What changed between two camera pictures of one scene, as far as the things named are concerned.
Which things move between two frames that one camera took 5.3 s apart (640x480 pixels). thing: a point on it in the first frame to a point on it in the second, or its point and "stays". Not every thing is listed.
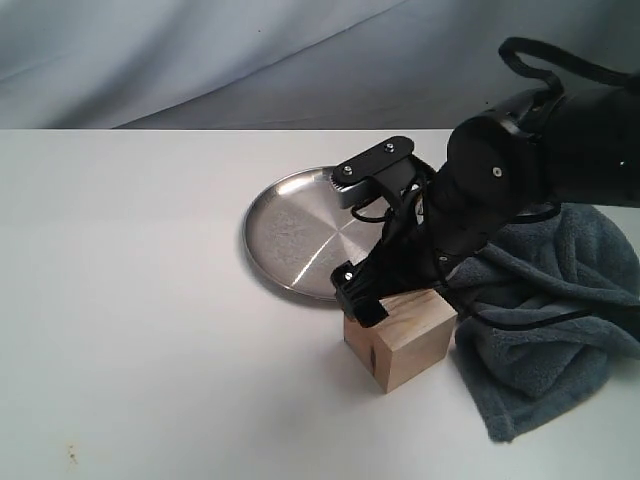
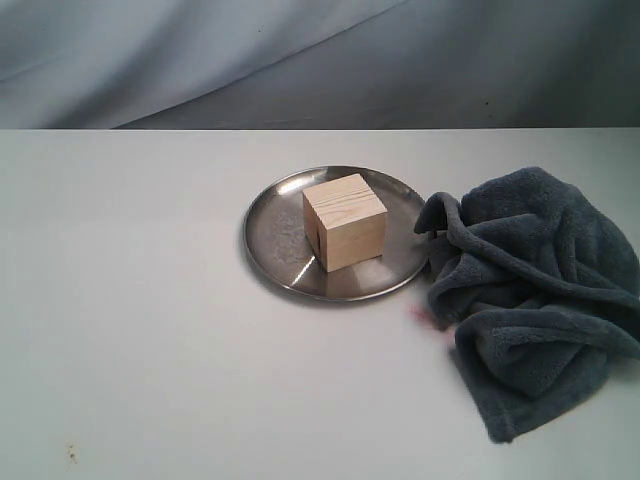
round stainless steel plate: [297, 232] stays
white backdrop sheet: [288, 64] stays
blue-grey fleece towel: [551, 305] stays
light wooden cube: [414, 337] to [343, 222]
